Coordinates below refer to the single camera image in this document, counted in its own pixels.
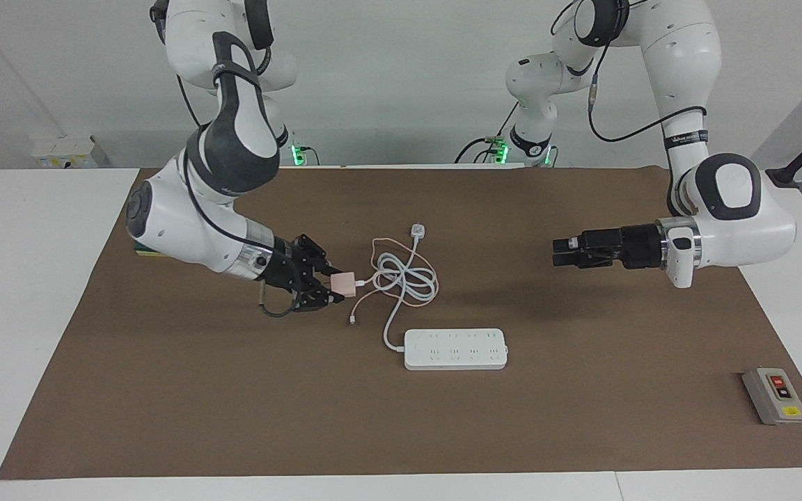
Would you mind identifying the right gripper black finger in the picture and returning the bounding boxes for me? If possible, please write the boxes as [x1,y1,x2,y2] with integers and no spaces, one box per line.
[300,234,345,277]
[295,287,346,312]

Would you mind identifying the pink charger adapter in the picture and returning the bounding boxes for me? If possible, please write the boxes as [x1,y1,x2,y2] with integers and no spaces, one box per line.
[330,271,359,299]

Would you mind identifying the pink charging cable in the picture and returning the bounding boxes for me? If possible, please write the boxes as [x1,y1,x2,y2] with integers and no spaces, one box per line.
[347,237,440,326]

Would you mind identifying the white power strip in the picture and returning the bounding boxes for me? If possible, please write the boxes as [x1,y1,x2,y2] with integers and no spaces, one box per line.
[403,328,509,371]

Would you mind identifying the brown table mat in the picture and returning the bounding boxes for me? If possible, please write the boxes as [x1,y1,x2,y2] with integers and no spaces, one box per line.
[0,166,802,481]

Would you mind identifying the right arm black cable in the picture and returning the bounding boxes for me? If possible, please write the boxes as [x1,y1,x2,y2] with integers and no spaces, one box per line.
[177,70,299,319]

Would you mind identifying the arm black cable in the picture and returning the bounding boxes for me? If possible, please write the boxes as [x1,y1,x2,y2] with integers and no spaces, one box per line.
[177,70,299,319]
[551,0,708,143]

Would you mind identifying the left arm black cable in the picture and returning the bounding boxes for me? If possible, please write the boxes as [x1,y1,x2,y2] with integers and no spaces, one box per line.
[551,0,708,143]

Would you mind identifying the left base black cable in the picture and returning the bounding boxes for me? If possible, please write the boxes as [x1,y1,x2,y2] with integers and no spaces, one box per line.
[453,136,513,166]

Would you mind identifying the grey on-off switch box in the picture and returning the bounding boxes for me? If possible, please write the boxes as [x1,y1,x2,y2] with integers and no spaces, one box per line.
[742,367,802,426]

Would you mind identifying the white wall box yellow labels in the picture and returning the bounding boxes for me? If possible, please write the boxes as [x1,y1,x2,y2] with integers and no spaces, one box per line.
[31,136,111,169]

